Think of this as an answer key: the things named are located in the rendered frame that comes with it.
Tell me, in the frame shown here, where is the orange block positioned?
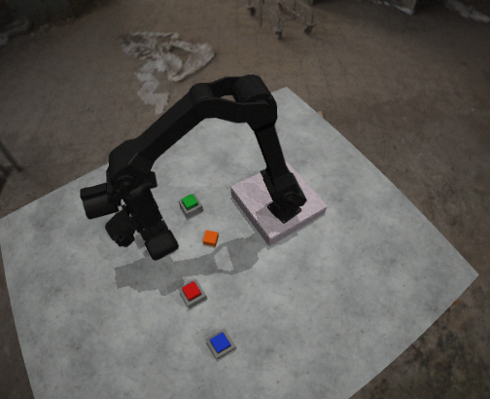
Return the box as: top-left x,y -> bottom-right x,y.
202,231 -> 219,247

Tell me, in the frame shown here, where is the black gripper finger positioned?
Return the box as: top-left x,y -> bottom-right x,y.
140,220 -> 168,240

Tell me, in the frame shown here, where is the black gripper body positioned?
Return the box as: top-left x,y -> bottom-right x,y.
128,198 -> 179,261

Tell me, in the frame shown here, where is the blue button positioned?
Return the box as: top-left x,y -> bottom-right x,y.
205,329 -> 237,360

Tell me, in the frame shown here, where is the green button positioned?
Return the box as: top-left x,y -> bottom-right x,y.
178,194 -> 203,219

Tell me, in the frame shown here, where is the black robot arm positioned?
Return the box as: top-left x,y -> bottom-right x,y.
80,75 -> 307,247

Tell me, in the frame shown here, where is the red button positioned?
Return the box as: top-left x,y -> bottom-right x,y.
179,280 -> 207,308

